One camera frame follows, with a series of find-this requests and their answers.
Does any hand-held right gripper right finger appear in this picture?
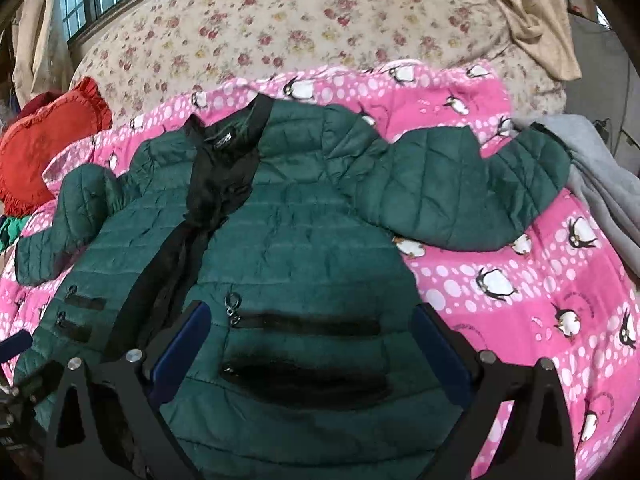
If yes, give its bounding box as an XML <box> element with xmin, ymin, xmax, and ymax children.
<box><xmin>410</xmin><ymin>304</ymin><xmax>577</xmax><ymax>480</ymax></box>

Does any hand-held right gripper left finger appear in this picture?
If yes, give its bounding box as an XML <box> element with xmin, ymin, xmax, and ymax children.
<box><xmin>42</xmin><ymin>301</ymin><xmax>213</xmax><ymax>480</ymax></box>

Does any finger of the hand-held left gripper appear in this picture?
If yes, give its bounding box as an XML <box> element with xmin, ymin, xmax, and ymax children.
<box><xmin>0</xmin><ymin>331</ymin><xmax>34</xmax><ymax>363</ymax></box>

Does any dark green puffer jacket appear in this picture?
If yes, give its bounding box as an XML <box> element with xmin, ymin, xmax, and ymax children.
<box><xmin>14</xmin><ymin>94</ymin><xmax>572</xmax><ymax>480</ymax></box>

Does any pink penguin print blanket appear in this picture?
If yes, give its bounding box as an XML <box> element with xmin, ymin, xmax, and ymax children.
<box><xmin>0</xmin><ymin>60</ymin><xmax>640</xmax><ymax>480</ymax></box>

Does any bright green cloth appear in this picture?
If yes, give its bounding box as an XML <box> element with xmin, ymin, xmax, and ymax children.
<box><xmin>0</xmin><ymin>215</ymin><xmax>26</xmax><ymax>252</ymax></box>

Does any red ruffled pillow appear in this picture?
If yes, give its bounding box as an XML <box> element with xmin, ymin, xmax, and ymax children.
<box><xmin>0</xmin><ymin>76</ymin><xmax>113</xmax><ymax>216</ymax></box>

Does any grey cloth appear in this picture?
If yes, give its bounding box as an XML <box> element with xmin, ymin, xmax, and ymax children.
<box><xmin>515</xmin><ymin>114</ymin><xmax>640</xmax><ymax>281</ymax></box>

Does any beige curtain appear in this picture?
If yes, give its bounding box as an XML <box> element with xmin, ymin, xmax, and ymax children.
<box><xmin>10</xmin><ymin>0</ymin><xmax>73</xmax><ymax>106</ymax></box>

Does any floral bed sheet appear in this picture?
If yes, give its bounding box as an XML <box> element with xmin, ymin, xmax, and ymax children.
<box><xmin>67</xmin><ymin>0</ymin><xmax>568</xmax><ymax>133</ymax></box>

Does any beige cloth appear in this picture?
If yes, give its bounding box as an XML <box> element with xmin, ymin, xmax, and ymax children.
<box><xmin>445</xmin><ymin>0</ymin><xmax>583</xmax><ymax>81</ymax></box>

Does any barred window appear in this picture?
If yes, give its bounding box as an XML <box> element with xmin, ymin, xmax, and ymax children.
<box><xmin>57</xmin><ymin>0</ymin><xmax>156</xmax><ymax>43</ymax></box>

